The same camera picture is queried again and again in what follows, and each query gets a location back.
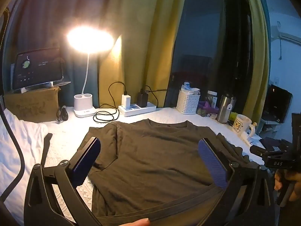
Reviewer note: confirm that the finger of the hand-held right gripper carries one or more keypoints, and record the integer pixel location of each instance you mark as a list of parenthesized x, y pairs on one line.
[(258, 151)]

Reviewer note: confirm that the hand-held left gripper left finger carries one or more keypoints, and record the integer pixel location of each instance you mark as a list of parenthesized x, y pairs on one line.
[(87, 162)]

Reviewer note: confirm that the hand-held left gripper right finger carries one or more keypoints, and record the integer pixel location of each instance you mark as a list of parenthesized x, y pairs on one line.
[(212, 162)]

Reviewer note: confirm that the dark olive t-shirt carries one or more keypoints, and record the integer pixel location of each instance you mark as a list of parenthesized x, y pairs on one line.
[(152, 157)]

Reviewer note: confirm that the person's right hand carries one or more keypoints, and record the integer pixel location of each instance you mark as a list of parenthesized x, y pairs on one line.
[(278, 181)]

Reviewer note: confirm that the person's left hand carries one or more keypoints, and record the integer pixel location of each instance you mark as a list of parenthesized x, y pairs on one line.
[(139, 222)]

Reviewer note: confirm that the white tube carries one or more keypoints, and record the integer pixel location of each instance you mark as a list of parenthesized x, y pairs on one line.
[(250, 139)]

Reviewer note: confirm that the white bear print mug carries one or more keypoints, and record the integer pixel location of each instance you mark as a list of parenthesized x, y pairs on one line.
[(241, 124)]

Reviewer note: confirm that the black box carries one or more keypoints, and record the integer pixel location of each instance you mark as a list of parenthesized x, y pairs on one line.
[(278, 103)]

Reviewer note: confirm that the steel tumbler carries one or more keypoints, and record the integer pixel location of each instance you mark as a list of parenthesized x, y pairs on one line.
[(224, 109)]

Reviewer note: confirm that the purple item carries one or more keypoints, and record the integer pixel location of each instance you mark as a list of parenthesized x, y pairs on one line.
[(207, 106)]

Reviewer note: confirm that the white desk lamp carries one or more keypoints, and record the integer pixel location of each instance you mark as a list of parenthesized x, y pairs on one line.
[(84, 103)]

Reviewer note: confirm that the clear jar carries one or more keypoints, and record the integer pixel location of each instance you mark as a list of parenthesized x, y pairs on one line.
[(212, 100)]

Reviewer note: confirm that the white plastic basket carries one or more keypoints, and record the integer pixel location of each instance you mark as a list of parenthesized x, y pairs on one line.
[(187, 103)]

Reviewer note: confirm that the white crumpled sheet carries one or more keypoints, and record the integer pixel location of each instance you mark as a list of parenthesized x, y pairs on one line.
[(18, 150)]

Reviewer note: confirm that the white charger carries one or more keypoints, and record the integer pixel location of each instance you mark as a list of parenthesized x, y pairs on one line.
[(126, 101)]

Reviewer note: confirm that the white power strip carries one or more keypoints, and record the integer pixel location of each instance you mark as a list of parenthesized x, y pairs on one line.
[(145, 109)]

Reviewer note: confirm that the blue white packet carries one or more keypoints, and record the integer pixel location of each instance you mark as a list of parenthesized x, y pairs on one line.
[(188, 86)]

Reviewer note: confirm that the brown cardboard box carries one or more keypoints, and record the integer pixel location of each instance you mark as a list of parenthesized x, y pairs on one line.
[(33, 103)]

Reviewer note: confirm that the black charger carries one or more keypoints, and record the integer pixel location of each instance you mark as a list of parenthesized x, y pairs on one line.
[(142, 100)]

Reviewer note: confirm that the white tablet stand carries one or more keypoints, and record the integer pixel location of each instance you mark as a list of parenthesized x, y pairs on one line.
[(35, 87)]

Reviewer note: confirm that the yellow curtain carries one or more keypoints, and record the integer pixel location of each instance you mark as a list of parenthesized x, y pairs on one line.
[(145, 40), (257, 51)]

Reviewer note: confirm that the black tablet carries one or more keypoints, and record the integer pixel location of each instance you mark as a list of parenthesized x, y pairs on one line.
[(37, 68)]

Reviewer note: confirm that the dark window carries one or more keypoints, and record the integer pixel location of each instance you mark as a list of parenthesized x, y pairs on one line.
[(211, 40)]

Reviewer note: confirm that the white air conditioner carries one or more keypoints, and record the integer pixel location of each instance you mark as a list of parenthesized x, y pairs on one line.
[(288, 34)]

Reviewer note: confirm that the teal curtain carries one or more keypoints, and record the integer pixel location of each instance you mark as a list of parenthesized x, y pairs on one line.
[(47, 16)]

